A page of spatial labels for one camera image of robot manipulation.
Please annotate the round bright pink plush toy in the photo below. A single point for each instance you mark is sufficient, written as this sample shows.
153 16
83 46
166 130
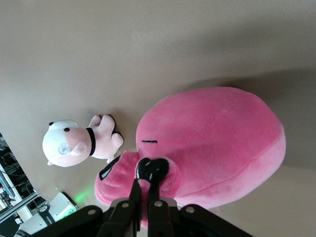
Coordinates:
209 148

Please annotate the aluminium frame profile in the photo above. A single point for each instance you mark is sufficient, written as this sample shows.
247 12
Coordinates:
14 192

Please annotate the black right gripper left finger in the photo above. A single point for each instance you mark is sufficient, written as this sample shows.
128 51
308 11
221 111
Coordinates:
121 219

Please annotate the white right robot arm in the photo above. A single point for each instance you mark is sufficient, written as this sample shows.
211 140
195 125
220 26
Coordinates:
47 217

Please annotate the pale pink pig plush toy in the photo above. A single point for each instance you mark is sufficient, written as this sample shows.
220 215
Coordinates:
74 143

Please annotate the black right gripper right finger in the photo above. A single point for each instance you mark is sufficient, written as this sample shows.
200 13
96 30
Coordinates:
160 219

